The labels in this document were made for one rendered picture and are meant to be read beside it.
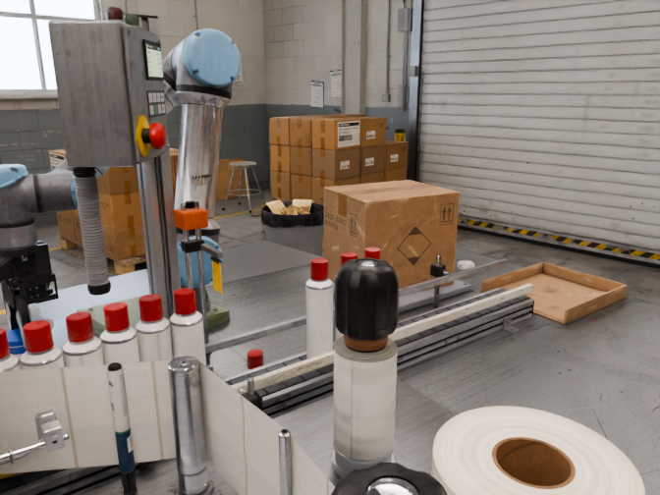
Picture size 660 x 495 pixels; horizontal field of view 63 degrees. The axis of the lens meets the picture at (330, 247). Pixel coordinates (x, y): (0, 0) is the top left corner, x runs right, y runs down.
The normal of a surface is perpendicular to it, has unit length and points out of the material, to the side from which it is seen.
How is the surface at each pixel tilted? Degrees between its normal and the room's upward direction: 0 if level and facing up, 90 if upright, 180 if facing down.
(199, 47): 79
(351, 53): 90
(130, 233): 88
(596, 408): 0
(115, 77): 90
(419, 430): 0
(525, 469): 90
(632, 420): 0
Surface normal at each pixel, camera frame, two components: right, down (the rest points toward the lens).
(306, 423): 0.00, -0.96
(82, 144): 0.02, 0.28
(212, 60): 0.48, 0.04
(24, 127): 0.71, 0.20
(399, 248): 0.45, 0.25
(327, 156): -0.66, 0.20
